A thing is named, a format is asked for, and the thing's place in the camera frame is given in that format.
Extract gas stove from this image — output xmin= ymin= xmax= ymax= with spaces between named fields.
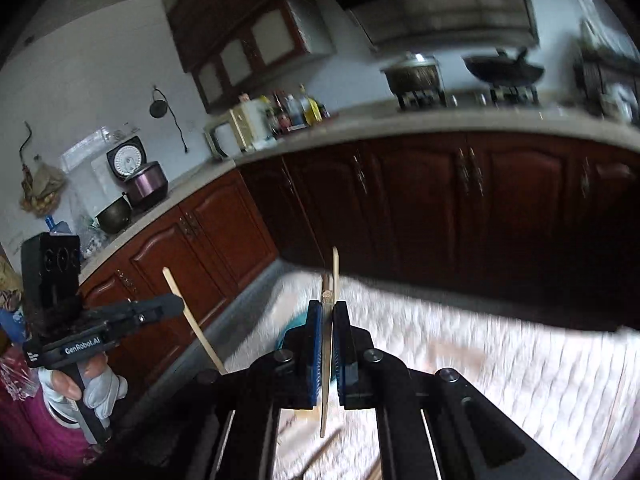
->
xmin=395 ymin=85 xmax=543 ymax=111

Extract black dish rack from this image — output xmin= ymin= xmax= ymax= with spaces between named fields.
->
xmin=574 ymin=17 xmax=640 ymax=126

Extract person's left hand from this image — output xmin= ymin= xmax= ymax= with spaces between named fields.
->
xmin=37 ymin=350 xmax=129 ymax=423

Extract clear plastic bag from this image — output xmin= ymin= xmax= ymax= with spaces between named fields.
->
xmin=60 ymin=150 xmax=111 ymax=261

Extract dark bottle red label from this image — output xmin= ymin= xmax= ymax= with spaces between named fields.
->
xmin=276 ymin=92 xmax=293 ymax=134

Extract steel range hood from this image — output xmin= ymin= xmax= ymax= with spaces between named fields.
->
xmin=345 ymin=0 xmax=541 ymax=53

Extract black wok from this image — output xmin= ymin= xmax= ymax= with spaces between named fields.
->
xmin=462 ymin=49 xmax=546 ymax=86

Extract purple rice cooker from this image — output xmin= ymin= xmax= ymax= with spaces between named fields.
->
xmin=106 ymin=135 xmax=169 ymax=211

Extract metal cooking pot with lid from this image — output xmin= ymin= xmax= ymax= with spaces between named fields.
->
xmin=381 ymin=52 xmax=446 ymax=96

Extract wooden wall cabinets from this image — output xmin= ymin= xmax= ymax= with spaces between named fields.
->
xmin=165 ymin=0 xmax=338 ymax=113

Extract stone kitchen countertop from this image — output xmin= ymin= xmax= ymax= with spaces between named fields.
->
xmin=75 ymin=105 xmax=640 ymax=286

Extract wooden base cabinets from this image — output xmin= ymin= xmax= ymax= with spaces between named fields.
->
xmin=77 ymin=130 xmax=640 ymax=411

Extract white utensil holder teal lid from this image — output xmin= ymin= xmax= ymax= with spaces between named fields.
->
xmin=277 ymin=310 xmax=311 ymax=353

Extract cream small oven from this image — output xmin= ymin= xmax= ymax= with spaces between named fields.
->
xmin=204 ymin=100 xmax=271 ymax=161

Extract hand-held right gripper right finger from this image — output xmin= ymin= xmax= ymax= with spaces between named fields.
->
xmin=332 ymin=301 xmax=576 ymax=480

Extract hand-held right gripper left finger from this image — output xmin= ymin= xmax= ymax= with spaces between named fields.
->
xmin=122 ymin=300 xmax=326 ymax=480

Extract yellow cooking oil bottle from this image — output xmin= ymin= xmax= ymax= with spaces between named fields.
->
xmin=300 ymin=85 xmax=323 ymax=126

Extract cream quilted tablecloth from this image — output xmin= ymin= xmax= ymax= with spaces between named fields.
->
xmin=220 ymin=270 xmax=640 ymax=480

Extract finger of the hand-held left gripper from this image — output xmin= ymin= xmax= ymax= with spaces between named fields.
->
xmin=112 ymin=294 xmax=187 ymax=334

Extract metal mixing bowl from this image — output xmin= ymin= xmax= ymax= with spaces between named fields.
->
xmin=94 ymin=195 xmax=133 ymax=234

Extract black hanging ladle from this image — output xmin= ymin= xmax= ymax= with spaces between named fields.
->
xmin=149 ymin=86 xmax=189 ymax=154

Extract person's left forearm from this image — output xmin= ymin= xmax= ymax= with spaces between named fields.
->
xmin=0 ymin=385 xmax=116 ymax=466

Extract hanging mesh bag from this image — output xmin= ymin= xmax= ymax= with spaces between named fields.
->
xmin=19 ymin=121 xmax=68 ymax=218

